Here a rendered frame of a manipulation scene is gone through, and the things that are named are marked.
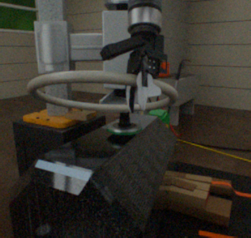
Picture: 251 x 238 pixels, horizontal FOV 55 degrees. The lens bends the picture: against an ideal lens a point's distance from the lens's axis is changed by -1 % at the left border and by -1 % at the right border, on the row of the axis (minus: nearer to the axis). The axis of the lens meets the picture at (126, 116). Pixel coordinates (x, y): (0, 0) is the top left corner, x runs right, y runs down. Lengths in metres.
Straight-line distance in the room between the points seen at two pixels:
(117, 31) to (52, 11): 0.88
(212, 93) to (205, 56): 0.92
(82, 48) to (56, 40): 0.21
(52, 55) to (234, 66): 4.89
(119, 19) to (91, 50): 0.73
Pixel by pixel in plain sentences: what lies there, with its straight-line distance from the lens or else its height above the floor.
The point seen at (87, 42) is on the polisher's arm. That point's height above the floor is 1.40.
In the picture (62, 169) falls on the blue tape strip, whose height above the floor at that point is 0.80.
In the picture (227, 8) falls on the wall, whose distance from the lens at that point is 6.38.
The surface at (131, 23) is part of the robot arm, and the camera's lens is 0.66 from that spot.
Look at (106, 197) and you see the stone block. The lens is 1.10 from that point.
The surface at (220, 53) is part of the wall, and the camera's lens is 6.32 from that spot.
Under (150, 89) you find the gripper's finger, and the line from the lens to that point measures 0.59.
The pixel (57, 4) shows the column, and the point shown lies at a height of 1.69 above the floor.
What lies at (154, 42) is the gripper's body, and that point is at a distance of 0.66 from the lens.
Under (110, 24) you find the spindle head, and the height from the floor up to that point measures 1.47.
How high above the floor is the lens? 1.33
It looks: 15 degrees down
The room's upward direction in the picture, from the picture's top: straight up
